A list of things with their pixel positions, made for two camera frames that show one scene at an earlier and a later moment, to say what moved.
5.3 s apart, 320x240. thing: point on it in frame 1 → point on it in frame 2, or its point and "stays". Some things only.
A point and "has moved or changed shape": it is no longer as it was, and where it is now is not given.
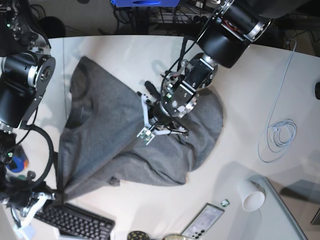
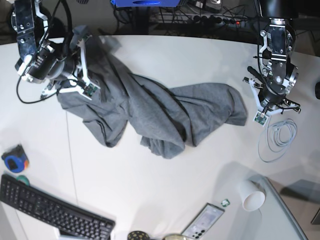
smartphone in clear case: [203, 222] stays
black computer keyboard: [74, 222] stays
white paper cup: [251, 195] stays
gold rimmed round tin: [174, 237] stays
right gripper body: [157, 121] → [268, 103]
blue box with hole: [147, 3] stays
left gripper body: [24, 206] → [68, 74]
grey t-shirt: [100, 143] has moved or changed shape
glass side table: [273, 221] stays
